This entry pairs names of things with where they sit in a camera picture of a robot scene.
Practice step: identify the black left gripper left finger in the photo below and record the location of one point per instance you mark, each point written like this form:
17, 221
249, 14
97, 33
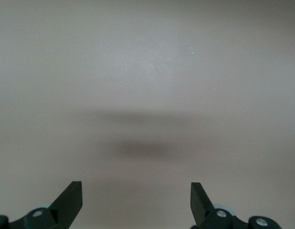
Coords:
66, 210

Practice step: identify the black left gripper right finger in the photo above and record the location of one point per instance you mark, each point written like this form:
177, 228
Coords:
202, 207

